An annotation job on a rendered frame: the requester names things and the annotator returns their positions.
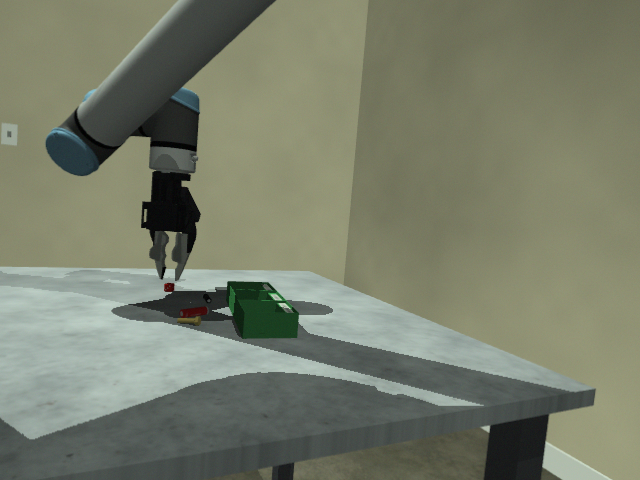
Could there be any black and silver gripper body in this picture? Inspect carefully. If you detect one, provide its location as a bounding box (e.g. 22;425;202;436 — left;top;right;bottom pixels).
141;171;193;232

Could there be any green rack of labelled bins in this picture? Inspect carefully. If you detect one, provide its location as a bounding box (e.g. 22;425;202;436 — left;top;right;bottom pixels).
226;281;299;339

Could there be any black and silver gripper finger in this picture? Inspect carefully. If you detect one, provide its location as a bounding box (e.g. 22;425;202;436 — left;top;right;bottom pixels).
172;219;197;281
149;230;169;280

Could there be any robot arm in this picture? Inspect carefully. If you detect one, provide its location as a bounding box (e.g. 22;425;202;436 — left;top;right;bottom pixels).
45;0;276;176

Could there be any red battery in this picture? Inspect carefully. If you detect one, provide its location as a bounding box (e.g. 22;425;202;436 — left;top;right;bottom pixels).
180;306;209;318

